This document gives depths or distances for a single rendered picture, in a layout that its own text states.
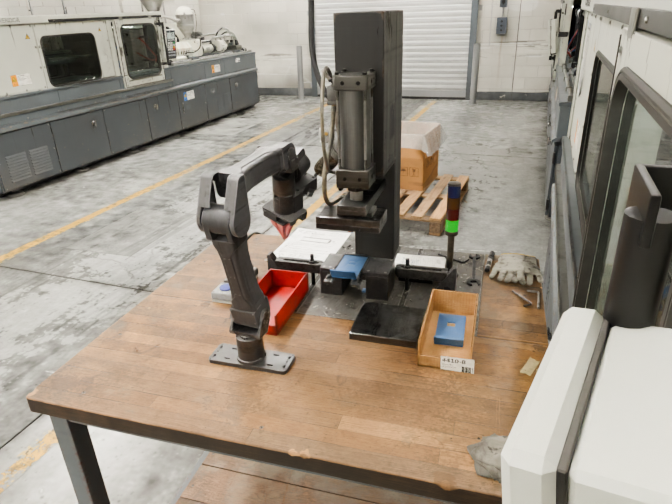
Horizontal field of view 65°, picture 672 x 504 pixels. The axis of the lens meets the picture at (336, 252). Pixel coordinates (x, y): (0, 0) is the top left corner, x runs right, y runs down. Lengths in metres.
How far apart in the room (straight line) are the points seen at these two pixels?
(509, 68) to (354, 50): 9.20
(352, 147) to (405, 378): 0.59
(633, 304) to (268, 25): 11.48
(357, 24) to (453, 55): 9.19
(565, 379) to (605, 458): 0.06
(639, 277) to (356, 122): 1.06
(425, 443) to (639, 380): 0.76
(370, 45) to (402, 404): 0.86
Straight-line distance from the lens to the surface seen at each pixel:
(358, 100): 1.37
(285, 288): 1.60
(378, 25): 1.42
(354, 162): 1.40
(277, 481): 1.97
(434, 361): 1.26
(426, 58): 10.69
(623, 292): 0.40
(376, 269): 1.51
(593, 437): 0.32
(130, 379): 1.34
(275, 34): 11.71
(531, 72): 10.57
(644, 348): 0.40
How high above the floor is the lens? 1.66
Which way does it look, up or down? 25 degrees down
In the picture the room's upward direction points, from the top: 2 degrees counter-clockwise
